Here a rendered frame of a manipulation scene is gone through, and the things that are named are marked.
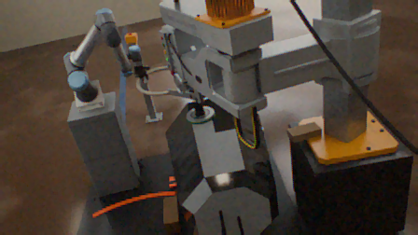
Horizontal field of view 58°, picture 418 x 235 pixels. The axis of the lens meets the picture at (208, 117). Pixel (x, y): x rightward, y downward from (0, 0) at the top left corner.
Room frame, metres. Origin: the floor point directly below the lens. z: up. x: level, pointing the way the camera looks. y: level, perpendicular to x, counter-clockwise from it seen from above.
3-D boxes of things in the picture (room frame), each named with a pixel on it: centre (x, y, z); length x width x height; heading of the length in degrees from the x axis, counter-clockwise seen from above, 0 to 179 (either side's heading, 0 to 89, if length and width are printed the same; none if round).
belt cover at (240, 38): (2.18, -0.09, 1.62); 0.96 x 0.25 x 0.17; 24
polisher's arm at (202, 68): (2.14, -0.09, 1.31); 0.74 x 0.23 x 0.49; 24
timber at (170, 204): (2.33, 0.45, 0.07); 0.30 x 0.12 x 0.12; 1
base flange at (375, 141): (2.01, -0.85, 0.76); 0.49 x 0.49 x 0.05; 89
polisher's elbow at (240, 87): (1.90, -0.21, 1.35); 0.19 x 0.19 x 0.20
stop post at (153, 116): (4.15, 0.67, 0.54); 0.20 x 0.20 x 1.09; 89
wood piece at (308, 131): (2.07, -0.60, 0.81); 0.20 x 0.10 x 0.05; 97
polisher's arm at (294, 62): (1.98, -0.66, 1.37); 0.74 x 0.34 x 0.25; 100
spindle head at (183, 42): (2.43, 0.03, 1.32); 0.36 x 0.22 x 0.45; 24
